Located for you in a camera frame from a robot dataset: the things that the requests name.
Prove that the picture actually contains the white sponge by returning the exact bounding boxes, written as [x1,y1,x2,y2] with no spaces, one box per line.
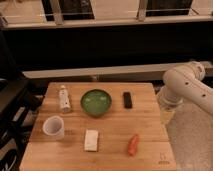
[84,130,99,152]

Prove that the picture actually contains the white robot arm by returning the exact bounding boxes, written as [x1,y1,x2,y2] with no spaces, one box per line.
[157,61,213,125]

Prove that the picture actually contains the green ceramic bowl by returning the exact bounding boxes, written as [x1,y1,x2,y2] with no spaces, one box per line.
[80,89,112,117]

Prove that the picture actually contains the black rectangular block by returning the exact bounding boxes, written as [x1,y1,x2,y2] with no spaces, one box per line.
[123,92,132,109]

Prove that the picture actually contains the orange carrot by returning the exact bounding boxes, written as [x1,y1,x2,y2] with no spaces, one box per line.
[127,134,139,156]

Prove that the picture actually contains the wooden cutting board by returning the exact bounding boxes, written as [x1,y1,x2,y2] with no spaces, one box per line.
[20,82,176,171]

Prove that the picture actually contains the white patterned bottle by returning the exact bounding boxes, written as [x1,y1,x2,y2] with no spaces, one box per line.
[59,85,71,113]

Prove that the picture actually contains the black side furniture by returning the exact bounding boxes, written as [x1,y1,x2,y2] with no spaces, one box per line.
[0,78,41,171]

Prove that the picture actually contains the long metal rail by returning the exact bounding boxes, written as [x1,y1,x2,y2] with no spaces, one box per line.
[21,60,213,80]

